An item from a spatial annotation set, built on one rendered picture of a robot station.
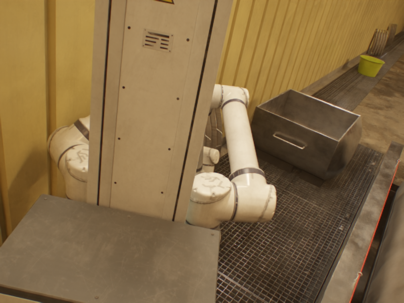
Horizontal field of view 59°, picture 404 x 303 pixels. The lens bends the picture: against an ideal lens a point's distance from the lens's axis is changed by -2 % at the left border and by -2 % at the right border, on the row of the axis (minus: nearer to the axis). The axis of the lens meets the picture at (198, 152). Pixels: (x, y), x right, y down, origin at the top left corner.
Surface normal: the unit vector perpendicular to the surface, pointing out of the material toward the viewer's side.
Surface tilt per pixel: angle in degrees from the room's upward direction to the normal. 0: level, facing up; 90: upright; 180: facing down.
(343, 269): 3
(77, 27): 90
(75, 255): 0
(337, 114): 88
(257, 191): 18
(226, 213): 89
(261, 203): 53
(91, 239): 0
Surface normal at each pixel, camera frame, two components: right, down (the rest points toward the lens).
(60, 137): -0.36, -0.55
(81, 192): -0.03, 0.50
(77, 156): 0.17, -0.77
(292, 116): -0.54, 0.25
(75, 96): 0.81, 0.43
